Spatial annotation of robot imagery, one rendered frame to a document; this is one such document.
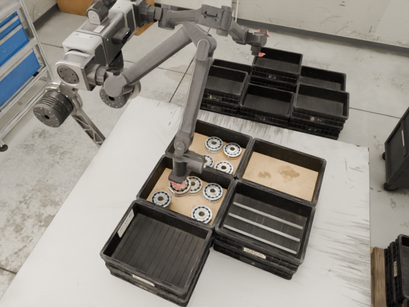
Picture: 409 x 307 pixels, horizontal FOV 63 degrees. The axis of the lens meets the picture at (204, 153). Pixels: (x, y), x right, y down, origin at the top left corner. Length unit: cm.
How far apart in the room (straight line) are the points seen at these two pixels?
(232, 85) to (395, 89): 196
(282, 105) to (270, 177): 119
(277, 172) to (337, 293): 64
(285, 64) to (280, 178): 155
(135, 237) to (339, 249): 101
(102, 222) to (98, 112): 176
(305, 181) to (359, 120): 182
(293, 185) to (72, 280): 118
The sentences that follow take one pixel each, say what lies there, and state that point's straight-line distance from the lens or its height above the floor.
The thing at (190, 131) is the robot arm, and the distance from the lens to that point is 127.
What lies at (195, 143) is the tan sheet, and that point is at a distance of 193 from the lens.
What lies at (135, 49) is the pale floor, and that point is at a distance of 417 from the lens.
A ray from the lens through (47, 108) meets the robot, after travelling 211.
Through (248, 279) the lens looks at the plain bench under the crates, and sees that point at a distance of 169.
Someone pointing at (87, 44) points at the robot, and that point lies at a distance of 146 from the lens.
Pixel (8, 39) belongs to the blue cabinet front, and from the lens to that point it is 327.
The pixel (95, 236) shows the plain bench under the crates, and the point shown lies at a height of 70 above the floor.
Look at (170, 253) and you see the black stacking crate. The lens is 158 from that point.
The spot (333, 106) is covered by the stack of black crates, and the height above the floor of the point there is 49.
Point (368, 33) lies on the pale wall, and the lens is 456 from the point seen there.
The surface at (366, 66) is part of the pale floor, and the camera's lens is 434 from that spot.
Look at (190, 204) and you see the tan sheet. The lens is 169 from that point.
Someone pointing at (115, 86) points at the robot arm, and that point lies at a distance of 133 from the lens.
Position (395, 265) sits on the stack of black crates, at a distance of 244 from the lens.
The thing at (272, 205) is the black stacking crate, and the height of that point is 83.
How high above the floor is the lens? 229
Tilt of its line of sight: 51 degrees down
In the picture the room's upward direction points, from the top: 2 degrees clockwise
